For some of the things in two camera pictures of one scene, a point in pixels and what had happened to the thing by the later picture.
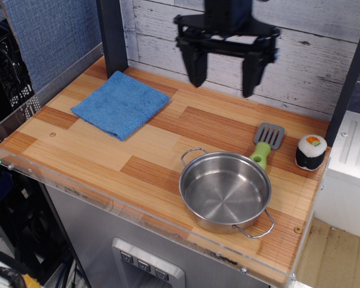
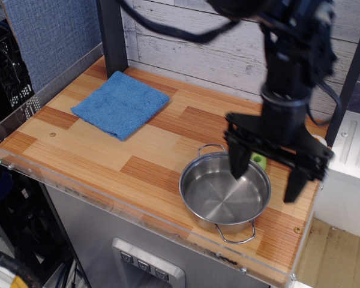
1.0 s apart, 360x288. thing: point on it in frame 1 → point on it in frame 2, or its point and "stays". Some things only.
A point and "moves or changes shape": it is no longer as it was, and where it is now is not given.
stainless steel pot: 224,189 moves or changes shape
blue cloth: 118,104 stays
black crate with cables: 11,97 stays
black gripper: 227,28 → 281,132
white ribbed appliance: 345,201 stays
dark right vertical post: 353,77 stays
